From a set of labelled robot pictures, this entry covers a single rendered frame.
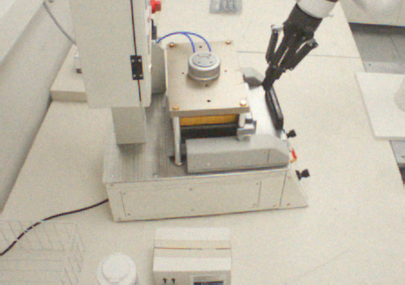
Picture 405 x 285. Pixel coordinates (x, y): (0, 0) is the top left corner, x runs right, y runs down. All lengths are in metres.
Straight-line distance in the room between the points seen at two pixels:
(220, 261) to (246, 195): 0.21
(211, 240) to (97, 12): 0.59
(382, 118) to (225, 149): 0.70
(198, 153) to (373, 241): 0.54
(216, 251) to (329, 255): 0.31
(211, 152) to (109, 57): 0.35
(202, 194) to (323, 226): 0.34
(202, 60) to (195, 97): 0.10
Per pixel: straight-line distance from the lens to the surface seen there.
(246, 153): 1.10
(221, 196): 1.20
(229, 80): 1.10
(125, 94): 0.95
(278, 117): 1.17
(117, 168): 1.16
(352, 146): 1.51
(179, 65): 1.15
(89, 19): 0.86
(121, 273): 1.02
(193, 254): 1.10
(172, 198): 1.19
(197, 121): 1.09
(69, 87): 1.65
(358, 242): 1.28
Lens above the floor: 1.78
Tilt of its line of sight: 39 degrees down
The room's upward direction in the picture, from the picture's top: 5 degrees clockwise
